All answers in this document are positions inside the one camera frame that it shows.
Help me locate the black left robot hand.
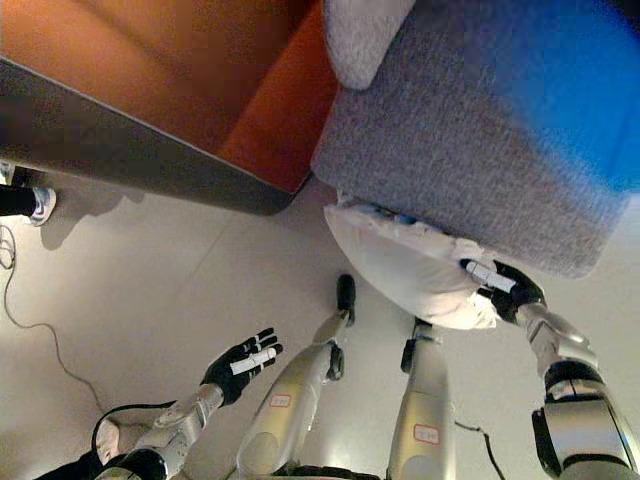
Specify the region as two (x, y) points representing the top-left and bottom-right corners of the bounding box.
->
(200, 327), (284, 407)

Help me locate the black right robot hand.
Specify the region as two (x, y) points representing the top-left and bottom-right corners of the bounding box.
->
(458, 257), (546, 324)

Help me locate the white ruffled pillow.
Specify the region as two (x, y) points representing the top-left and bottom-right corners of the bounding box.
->
(322, 189), (498, 331)

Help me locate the silver left robot leg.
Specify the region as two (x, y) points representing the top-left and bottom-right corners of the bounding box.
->
(234, 307), (351, 479)

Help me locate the silver robot leg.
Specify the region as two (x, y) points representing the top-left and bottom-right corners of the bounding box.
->
(387, 317), (459, 480)
(234, 307), (351, 479)

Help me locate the black left robot foot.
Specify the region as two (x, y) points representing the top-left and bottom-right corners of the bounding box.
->
(335, 273), (357, 329)

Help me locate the silver right robot leg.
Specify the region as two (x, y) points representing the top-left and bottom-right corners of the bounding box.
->
(387, 317), (459, 480)

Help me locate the grey fabric armchair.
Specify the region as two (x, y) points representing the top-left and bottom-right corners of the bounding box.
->
(309, 0), (640, 281)

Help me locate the white sneaker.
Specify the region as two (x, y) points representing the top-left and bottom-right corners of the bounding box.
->
(29, 187), (58, 227)

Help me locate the black trouser leg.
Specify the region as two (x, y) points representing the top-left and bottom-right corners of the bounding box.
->
(0, 183), (39, 219)

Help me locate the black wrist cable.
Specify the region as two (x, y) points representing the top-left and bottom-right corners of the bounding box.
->
(91, 399), (176, 464)

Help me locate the short black cable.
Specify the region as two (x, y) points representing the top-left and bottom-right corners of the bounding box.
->
(453, 420), (504, 480)

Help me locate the thin grey floor cable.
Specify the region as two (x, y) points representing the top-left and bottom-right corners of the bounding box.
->
(0, 224), (104, 412)

